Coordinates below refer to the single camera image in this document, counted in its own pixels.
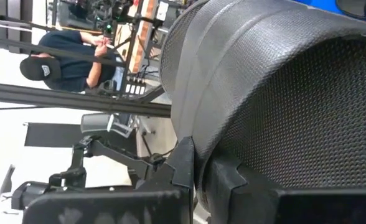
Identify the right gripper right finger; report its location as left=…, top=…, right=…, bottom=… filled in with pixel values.
left=205, top=155, right=280, bottom=224

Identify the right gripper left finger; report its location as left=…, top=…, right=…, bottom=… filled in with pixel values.
left=138, top=136, right=195, bottom=224

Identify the blue plastic bin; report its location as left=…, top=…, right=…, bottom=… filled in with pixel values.
left=294, top=0, right=366, bottom=26

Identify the black rectangular panel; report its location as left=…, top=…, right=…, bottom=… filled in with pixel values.
left=24, top=122, right=84, bottom=148

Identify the background wooden table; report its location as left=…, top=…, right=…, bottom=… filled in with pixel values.
left=129, top=0, right=159, bottom=74

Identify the person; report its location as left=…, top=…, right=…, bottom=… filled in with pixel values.
left=19, top=29, right=117, bottom=93

